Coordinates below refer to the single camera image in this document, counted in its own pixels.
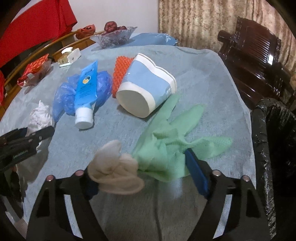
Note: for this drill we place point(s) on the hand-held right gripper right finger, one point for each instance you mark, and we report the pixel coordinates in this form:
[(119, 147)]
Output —
[(197, 171)]

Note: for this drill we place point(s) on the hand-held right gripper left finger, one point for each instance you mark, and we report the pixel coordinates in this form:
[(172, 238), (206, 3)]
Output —
[(92, 190)]

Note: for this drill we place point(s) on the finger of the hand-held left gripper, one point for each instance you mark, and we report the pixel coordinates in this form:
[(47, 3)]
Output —
[(44, 134), (13, 136)]

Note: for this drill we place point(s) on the white tissue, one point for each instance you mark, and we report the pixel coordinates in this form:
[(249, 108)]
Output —
[(40, 115)]

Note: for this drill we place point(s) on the clear plastic wrap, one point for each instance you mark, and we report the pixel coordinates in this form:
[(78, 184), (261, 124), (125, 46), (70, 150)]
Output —
[(32, 166)]

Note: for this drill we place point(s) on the green rubber glove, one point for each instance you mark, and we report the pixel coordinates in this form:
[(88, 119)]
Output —
[(166, 148)]

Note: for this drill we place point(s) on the trash bin with black bag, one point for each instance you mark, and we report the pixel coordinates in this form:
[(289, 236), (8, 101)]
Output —
[(266, 139)]

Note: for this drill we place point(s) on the blue plastic bag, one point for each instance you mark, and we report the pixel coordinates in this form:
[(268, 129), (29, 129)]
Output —
[(64, 97)]

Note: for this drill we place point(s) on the light blue tube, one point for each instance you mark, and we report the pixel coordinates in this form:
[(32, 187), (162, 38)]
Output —
[(85, 88)]

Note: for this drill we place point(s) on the red patterned snack packet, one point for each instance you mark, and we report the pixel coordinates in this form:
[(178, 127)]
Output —
[(32, 69)]

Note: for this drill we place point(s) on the grey tablecloth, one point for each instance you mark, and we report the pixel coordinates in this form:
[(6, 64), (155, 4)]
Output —
[(208, 92)]

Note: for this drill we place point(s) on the white and gold box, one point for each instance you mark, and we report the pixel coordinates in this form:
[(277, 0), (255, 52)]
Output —
[(72, 54)]

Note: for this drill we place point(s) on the blue and white cup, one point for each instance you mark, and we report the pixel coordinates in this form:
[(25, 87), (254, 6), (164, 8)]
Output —
[(143, 81)]

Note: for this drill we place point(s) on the red cloth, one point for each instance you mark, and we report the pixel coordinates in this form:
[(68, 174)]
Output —
[(34, 27)]

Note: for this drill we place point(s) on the red crumpled bag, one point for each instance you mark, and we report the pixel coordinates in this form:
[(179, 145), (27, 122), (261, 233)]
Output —
[(85, 31)]

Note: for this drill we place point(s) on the glass fruit bowl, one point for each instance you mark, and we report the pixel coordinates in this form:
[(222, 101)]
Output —
[(111, 39)]

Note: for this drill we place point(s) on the dark red apple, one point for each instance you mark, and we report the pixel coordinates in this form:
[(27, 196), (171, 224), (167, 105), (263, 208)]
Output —
[(110, 26), (122, 28)]

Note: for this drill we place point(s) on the dark wooden armchair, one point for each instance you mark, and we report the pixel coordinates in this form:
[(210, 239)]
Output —
[(254, 53)]

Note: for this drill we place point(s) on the beige patterned curtain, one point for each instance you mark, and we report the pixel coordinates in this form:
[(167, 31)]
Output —
[(196, 20)]

